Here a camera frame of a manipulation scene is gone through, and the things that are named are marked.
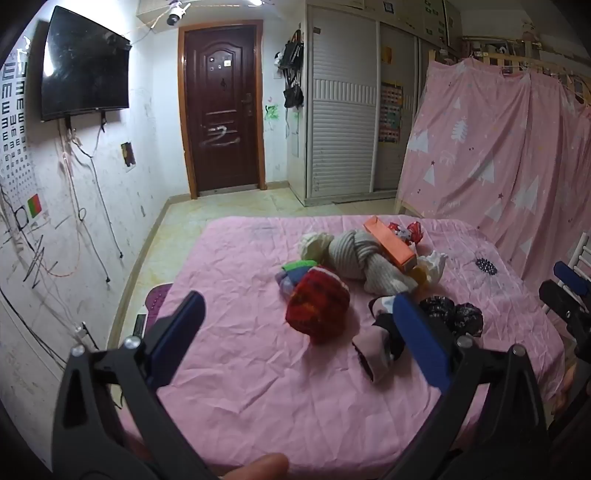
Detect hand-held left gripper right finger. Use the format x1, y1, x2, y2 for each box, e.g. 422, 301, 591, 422
392, 292, 552, 480

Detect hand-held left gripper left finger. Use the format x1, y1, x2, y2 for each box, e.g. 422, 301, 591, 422
51, 291, 218, 480

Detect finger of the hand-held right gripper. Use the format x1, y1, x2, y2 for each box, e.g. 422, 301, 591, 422
555, 261, 591, 297
539, 279, 591, 365

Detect cream cloth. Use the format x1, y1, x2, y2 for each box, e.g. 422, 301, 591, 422
299, 232, 334, 261

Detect person's left hand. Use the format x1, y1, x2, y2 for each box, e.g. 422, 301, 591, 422
217, 453, 289, 480

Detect purple stool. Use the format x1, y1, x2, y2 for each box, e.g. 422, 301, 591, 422
146, 283, 174, 324

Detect black lace cloth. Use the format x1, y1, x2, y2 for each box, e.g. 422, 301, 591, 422
418, 296, 484, 336

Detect pink and black sock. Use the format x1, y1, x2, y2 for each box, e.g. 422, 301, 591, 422
353, 295, 407, 384

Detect white crumpled paper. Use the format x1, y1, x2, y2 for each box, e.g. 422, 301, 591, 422
416, 250, 448, 287

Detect pink bed sheet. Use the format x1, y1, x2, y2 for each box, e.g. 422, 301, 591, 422
108, 215, 566, 480

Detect orange cardboard box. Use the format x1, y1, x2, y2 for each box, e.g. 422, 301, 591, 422
364, 215, 417, 273

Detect beige knitted scarf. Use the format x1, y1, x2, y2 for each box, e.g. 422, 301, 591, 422
329, 229, 419, 295

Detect red snack wrapper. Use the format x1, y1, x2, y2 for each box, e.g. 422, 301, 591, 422
388, 222, 423, 245

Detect red knitted hat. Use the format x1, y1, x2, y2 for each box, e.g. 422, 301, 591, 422
285, 268, 350, 344

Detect pink printed curtain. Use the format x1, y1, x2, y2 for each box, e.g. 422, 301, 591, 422
397, 59, 591, 296

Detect dark brown door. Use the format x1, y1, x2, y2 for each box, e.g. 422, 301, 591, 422
179, 23, 267, 199

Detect white slatted wardrobe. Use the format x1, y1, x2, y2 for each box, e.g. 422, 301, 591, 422
295, 0, 462, 207

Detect eye chart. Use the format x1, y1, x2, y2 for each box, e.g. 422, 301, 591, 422
0, 60, 43, 222

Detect black hanging bags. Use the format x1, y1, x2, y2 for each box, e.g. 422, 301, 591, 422
276, 41, 305, 109

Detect black cable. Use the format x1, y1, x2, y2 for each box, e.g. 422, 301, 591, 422
69, 117, 124, 259

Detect colourful wall poster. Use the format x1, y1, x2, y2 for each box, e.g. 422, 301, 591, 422
379, 82, 404, 144

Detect wooden bunk bed frame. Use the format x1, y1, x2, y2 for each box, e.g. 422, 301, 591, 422
428, 41, 591, 109

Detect black wall television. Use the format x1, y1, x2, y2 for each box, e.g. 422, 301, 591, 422
41, 6, 132, 122

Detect white security camera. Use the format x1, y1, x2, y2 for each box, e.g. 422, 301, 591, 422
165, 2, 191, 26

